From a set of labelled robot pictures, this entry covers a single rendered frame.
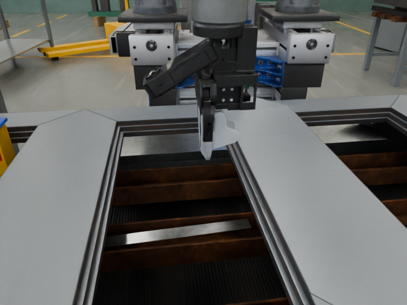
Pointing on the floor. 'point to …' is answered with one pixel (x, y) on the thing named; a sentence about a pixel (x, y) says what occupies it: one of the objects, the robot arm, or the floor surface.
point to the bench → (6, 54)
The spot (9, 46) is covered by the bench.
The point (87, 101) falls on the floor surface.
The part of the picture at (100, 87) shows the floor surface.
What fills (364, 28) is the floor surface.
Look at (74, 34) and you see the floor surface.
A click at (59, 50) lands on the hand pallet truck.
